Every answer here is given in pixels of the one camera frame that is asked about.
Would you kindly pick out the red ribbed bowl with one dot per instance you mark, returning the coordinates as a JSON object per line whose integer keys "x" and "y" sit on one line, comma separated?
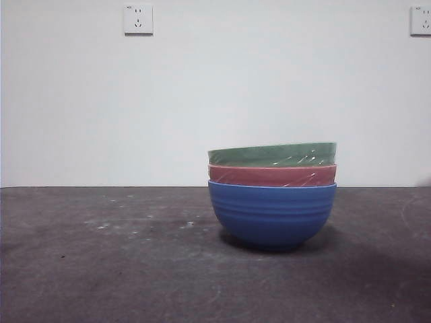
{"x": 262, "y": 175}

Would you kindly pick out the green ribbed bowl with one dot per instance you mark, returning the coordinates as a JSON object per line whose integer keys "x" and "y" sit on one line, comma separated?
{"x": 269, "y": 154}

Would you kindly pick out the blue ribbed bowl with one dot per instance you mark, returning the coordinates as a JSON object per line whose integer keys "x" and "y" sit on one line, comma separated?
{"x": 272, "y": 215}

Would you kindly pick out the white wall socket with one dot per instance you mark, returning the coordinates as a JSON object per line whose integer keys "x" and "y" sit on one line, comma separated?
{"x": 138, "y": 19}
{"x": 421, "y": 22}

